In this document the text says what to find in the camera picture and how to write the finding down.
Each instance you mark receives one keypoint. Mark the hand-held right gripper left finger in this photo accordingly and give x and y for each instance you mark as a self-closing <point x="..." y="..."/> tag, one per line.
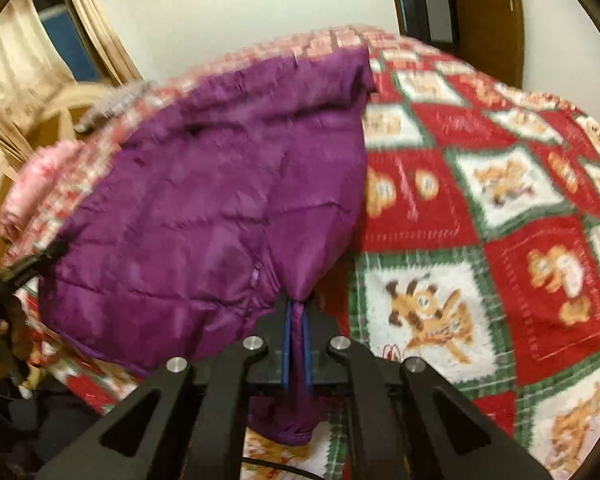
<point x="215" y="400"/>

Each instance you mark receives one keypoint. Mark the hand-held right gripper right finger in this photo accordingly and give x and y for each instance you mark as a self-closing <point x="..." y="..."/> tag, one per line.
<point x="380" y="410"/>

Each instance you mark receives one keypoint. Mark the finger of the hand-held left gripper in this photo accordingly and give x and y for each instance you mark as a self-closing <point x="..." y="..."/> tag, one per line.
<point x="35" y="265"/>

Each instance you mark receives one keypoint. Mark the purple hooded puffer jacket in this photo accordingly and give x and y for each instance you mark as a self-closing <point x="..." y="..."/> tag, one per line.
<point x="205" y="200"/>

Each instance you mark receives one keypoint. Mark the pink floral folded quilt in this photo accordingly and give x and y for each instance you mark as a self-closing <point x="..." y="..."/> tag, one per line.
<point x="40" y="185"/>

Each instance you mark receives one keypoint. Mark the cream wooden bed headboard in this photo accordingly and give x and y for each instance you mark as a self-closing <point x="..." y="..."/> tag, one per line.
<point x="45" y="125"/>

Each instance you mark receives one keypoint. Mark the striped pillow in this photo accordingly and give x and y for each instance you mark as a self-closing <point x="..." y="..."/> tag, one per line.
<point x="115" y="105"/>

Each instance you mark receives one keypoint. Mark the wide beige floral curtain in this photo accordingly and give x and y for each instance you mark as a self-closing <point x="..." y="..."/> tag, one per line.
<point x="15" y="70"/>

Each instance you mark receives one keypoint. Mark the red checkered cartoon blanket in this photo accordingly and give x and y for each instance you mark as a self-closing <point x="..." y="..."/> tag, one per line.
<point x="480" y="210"/>

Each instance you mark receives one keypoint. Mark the window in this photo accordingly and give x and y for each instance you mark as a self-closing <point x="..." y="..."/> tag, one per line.
<point x="65" y="35"/>

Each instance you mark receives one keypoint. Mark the narrow beige floral curtain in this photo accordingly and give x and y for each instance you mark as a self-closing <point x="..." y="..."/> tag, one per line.
<point x="95" y="25"/>

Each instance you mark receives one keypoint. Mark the brown wooden door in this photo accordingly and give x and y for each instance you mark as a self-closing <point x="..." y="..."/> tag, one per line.
<point x="500" y="35"/>

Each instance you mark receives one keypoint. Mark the brown door frame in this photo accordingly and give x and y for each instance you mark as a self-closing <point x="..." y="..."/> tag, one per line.
<point x="410" y="5"/>

